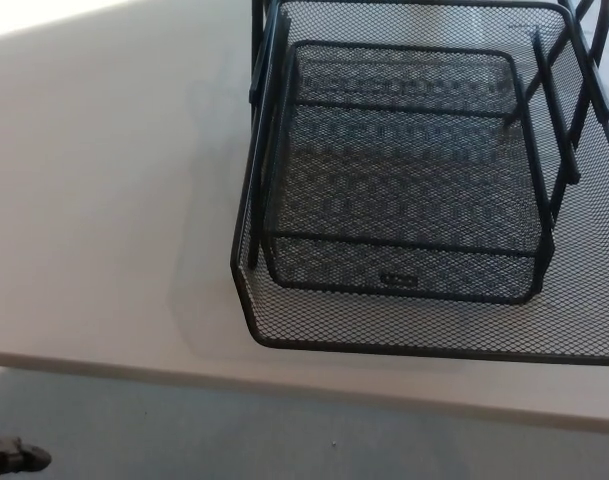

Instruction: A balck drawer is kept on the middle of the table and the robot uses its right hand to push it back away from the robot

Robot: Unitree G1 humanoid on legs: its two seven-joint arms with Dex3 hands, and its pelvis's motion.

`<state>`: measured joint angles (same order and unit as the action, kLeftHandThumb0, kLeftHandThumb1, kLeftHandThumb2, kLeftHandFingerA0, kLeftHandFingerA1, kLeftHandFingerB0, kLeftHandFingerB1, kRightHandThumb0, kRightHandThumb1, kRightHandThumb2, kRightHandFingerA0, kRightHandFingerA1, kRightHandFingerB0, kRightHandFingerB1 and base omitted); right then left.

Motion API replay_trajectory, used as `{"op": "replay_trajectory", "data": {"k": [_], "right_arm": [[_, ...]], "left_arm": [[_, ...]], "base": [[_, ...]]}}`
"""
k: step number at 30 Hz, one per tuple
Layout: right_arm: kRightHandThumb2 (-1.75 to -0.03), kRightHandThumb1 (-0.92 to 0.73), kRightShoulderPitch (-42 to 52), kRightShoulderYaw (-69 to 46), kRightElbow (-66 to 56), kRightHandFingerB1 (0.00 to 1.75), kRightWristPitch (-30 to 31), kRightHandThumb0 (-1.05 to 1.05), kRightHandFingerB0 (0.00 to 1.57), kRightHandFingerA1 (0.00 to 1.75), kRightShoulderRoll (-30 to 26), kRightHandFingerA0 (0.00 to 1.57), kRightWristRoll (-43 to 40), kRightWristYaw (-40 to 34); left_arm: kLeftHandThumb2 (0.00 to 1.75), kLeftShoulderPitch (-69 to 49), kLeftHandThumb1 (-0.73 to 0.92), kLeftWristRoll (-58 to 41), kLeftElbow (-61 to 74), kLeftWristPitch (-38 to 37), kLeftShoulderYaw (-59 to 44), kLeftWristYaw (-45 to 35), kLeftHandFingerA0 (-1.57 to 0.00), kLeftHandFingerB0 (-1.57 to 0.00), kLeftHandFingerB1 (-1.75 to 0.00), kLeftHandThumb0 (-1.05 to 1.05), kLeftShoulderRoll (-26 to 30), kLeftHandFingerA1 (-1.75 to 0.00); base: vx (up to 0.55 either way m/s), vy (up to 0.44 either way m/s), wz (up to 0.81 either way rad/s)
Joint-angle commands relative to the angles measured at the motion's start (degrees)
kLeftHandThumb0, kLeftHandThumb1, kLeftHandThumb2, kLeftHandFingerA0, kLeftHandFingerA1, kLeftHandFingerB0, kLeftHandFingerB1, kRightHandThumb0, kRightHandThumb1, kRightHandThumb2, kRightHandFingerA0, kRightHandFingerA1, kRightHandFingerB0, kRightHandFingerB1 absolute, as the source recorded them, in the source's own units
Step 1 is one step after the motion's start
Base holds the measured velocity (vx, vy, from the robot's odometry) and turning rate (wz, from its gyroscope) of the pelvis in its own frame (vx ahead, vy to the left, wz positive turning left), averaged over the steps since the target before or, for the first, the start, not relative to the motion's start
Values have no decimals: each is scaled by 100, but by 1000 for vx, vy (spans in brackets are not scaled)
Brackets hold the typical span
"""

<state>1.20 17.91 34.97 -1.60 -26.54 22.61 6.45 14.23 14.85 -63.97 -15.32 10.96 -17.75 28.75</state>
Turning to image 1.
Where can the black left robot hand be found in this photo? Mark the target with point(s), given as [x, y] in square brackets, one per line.
[31, 457]

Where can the large black mesh drawer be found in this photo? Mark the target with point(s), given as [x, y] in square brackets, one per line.
[584, 280]

